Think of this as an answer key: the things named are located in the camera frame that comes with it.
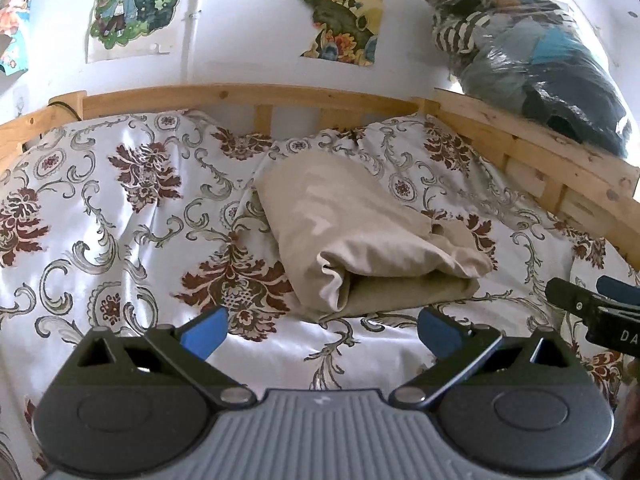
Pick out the floral patterned bedsheet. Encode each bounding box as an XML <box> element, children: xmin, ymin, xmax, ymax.
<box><xmin>0</xmin><ymin>110</ymin><xmax>640</xmax><ymax>480</ymax></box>

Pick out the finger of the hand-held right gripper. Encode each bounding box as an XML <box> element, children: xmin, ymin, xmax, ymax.
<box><xmin>596</xmin><ymin>274</ymin><xmax>640</xmax><ymax>307</ymax></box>
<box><xmin>545</xmin><ymin>276</ymin><xmax>603</xmax><ymax>320</ymax></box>

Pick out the black cable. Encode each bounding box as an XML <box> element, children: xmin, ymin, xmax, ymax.
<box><xmin>46</xmin><ymin>102</ymin><xmax>82</xmax><ymax>122</ymax></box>

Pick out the cartoon figure wall poster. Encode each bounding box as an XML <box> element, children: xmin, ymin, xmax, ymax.
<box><xmin>86</xmin><ymin>0</ymin><xmax>182</xmax><ymax>64</ymax></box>

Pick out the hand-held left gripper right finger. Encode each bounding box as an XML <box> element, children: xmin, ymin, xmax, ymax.
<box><xmin>389</xmin><ymin>306</ymin><xmax>584</xmax><ymax>408</ymax></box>

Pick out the white wall conduit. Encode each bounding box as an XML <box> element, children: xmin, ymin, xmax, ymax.
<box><xmin>184</xmin><ymin>0</ymin><xmax>207</xmax><ymax>86</ymax></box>

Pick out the wooden bed frame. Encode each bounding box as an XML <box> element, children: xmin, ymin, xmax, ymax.
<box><xmin>0</xmin><ymin>82</ymin><xmax>640</xmax><ymax>263</ymax></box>

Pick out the flower landscape wall poster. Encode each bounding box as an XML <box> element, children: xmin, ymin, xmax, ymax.
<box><xmin>299</xmin><ymin>0</ymin><xmax>389</xmax><ymax>68</ymax></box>

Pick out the orange cartoon wall poster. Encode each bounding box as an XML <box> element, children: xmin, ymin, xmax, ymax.
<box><xmin>0</xmin><ymin>0</ymin><xmax>36</xmax><ymax>77</ymax></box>

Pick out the clear bag of clothes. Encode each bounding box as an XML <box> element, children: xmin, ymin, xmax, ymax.
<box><xmin>412</xmin><ymin>0</ymin><xmax>632</xmax><ymax>158</ymax></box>

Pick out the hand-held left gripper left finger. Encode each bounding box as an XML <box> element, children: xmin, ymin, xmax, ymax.
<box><xmin>64</xmin><ymin>306</ymin><xmax>258</xmax><ymax>408</ymax></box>

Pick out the beige jacket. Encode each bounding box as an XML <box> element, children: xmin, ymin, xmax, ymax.
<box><xmin>254</xmin><ymin>151</ymin><xmax>494</xmax><ymax>322</ymax></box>

